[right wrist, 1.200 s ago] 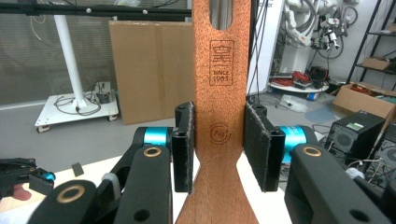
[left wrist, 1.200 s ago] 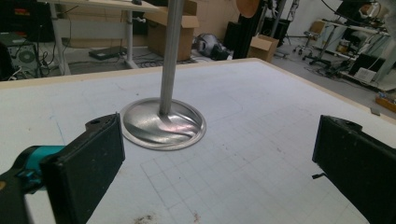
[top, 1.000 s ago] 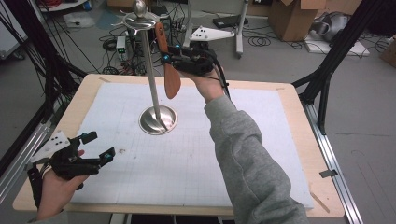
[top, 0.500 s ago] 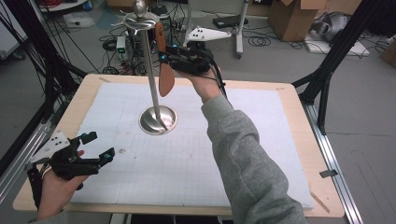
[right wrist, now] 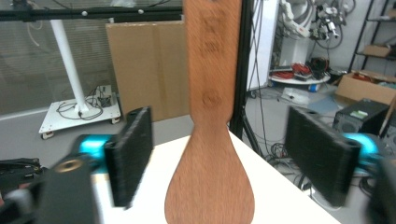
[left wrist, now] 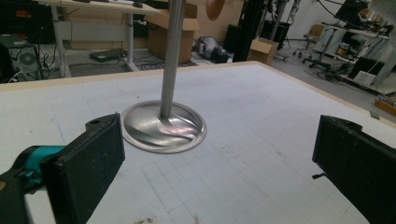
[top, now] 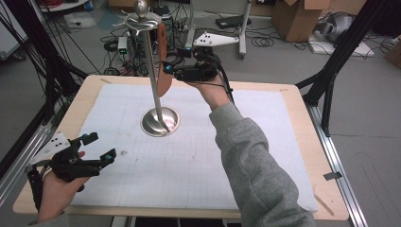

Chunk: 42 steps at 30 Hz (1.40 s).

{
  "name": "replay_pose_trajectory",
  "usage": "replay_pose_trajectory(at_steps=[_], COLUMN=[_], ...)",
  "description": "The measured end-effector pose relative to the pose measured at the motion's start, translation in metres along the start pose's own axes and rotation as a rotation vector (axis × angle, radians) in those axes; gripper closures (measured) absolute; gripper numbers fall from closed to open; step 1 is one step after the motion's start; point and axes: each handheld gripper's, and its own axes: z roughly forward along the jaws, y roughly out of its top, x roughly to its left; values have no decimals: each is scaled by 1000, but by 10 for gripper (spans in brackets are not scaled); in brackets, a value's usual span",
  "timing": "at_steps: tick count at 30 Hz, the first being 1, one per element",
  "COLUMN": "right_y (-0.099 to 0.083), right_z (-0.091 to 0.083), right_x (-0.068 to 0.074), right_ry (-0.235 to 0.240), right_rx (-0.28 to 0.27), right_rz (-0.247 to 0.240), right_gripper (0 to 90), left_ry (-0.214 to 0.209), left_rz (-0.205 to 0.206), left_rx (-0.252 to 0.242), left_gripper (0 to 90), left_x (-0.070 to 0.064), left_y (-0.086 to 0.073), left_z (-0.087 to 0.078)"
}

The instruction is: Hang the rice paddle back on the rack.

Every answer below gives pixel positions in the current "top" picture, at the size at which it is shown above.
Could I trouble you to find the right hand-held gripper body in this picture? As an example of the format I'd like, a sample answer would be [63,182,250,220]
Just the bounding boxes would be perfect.
[173,31,240,83]

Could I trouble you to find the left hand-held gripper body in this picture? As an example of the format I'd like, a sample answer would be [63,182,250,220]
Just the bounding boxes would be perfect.
[28,131,102,183]

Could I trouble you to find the wooden rice spatula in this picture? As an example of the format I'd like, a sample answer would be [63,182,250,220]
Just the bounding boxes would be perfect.
[156,23,174,98]

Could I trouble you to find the metal utensil stand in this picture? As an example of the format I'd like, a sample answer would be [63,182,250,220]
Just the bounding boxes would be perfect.
[121,0,182,138]

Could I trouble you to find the person's right hand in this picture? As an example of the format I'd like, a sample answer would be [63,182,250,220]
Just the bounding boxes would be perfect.
[184,77,232,112]

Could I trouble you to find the person's left hand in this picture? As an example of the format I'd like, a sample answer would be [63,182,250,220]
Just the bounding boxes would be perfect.
[37,170,91,224]

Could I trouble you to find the power supply with green light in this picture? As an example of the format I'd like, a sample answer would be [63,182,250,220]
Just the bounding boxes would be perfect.
[116,36,130,61]

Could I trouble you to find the black flat box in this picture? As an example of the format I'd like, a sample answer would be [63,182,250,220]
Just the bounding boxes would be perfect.
[215,14,253,30]

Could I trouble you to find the white grid mat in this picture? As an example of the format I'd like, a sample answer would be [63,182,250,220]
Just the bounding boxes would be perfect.
[70,83,320,213]

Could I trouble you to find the large open cardboard box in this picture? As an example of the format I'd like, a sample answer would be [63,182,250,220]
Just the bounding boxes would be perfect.
[271,0,368,44]

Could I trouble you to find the grey rounded appliance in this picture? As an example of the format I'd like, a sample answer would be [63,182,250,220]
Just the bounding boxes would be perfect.
[315,11,356,44]

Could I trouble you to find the white foam board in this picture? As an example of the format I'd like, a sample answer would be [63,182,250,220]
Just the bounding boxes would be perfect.
[306,32,376,59]

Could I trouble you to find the grey tape strip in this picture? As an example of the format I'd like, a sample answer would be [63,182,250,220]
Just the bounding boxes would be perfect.
[323,171,343,182]

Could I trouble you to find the thin wooden strip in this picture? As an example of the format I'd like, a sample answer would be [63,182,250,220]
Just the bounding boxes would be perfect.
[313,193,336,218]

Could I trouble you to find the small cardboard box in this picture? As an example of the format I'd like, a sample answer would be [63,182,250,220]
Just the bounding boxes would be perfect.
[385,37,401,70]

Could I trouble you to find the aluminium rail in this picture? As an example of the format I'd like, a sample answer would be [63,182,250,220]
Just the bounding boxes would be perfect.
[305,103,369,227]
[0,122,53,207]

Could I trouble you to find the coiled black cable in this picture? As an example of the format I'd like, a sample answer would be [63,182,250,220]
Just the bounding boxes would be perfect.
[251,36,276,48]

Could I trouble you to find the black frame struts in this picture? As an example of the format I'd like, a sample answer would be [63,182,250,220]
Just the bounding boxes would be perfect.
[0,0,91,127]

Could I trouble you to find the black aluminium frame post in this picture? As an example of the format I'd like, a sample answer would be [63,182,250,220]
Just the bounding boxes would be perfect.
[295,0,393,137]

